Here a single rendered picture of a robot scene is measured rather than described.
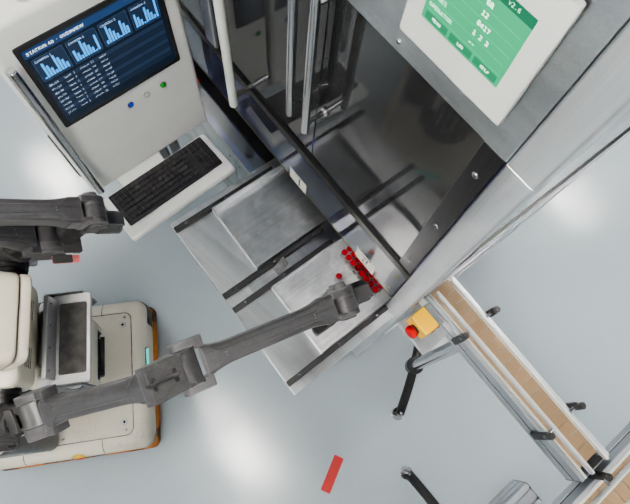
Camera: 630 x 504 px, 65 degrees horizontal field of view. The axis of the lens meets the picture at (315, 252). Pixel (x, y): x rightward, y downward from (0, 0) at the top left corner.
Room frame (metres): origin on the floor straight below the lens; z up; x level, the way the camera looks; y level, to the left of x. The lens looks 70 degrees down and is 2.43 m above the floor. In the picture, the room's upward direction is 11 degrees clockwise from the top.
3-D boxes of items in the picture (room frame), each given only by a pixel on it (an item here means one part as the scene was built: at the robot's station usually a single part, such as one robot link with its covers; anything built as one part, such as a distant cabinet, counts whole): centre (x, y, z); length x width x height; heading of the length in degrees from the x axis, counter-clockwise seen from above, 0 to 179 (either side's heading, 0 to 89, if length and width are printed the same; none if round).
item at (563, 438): (0.29, -0.67, 0.92); 0.69 x 0.16 x 0.16; 48
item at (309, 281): (0.45, -0.10, 0.90); 0.34 x 0.26 x 0.04; 138
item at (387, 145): (0.58, -0.10, 1.51); 0.43 x 0.01 x 0.59; 48
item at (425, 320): (0.37, -0.36, 1.00); 0.08 x 0.07 x 0.07; 138
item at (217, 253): (0.51, 0.08, 0.87); 0.70 x 0.48 x 0.02; 48
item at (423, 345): (0.39, -0.40, 0.87); 0.14 x 0.13 x 0.02; 138
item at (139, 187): (0.76, 0.58, 0.82); 0.40 x 0.14 x 0.02; 142
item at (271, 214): (0.68, 0.16, 0.90); 0.34 x 0.26 x 0.04; 138
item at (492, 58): (0.52, -0.14, 1.96); 0.21 x 0.01 x 0.21; 48
